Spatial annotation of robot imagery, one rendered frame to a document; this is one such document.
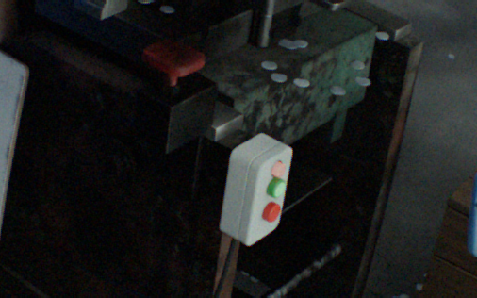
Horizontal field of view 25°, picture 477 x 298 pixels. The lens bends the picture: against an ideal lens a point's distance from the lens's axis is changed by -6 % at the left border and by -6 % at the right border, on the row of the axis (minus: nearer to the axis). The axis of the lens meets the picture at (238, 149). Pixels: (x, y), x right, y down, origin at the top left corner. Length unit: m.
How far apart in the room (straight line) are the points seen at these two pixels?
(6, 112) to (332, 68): 0.52
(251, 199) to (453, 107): 1.62
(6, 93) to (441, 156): 1.37
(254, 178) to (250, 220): 0.06
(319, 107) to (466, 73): 1.51
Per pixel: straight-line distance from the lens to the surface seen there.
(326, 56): 1.77
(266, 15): 1.70
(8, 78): 1.78
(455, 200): 2.03
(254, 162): 1.50
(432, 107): 3.05
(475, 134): 2.98
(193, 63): 1.42
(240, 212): 1.54
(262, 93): 1.65
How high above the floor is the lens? 1.43
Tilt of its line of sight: 32 degrees down
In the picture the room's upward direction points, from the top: 9 degrees clockwise
